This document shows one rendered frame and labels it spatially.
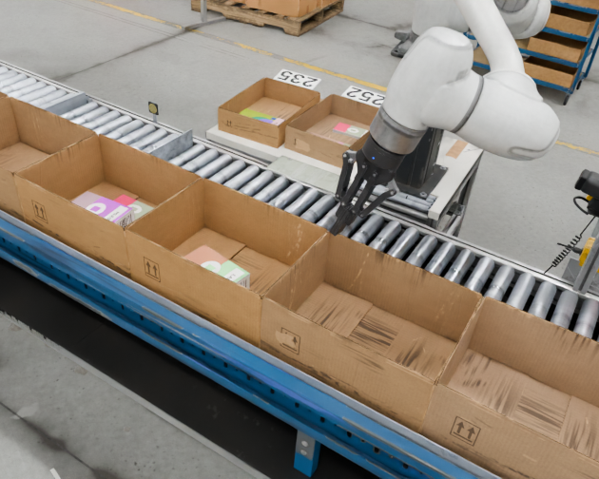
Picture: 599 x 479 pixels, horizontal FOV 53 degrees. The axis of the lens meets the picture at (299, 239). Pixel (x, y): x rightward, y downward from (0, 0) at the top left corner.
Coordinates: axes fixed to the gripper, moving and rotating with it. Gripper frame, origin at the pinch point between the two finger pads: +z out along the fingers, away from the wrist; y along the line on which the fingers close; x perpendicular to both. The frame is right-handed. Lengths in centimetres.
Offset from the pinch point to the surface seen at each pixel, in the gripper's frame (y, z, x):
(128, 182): 66, 51, -14
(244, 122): 77, 58, -83
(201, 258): 25.7, 36.0, 1.7
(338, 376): -18.9, 25.3, 9.4
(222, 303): 11.0, 30.9, 11.7
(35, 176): 77, 47, 11
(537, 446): -53, 5, 8
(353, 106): 56, 47, -126
